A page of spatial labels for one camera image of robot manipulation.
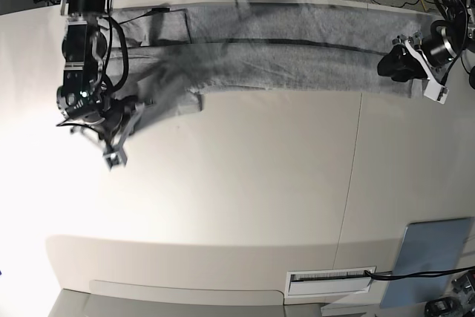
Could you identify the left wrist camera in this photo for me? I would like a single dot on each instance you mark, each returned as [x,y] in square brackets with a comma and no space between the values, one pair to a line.
[436,92]

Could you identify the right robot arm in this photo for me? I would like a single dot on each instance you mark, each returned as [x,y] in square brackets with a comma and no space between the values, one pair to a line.
[91,96]

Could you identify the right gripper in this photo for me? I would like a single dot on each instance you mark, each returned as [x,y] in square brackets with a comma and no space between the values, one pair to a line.
[117,125]

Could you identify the grey T-shirt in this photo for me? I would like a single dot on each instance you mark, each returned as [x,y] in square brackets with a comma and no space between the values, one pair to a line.
[179,54]

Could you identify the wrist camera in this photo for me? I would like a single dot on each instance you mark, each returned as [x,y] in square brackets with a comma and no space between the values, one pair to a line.
[436,92]
[114,156]

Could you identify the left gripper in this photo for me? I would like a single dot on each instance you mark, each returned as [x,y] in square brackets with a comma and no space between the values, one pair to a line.
[416,58]

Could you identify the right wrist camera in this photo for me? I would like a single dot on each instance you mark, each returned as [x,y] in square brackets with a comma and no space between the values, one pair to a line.
[114,156]

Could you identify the blue-grey board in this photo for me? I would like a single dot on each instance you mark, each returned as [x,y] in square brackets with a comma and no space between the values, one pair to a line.
[426,246]

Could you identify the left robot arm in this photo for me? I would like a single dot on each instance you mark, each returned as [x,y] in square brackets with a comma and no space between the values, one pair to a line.
[457,24]

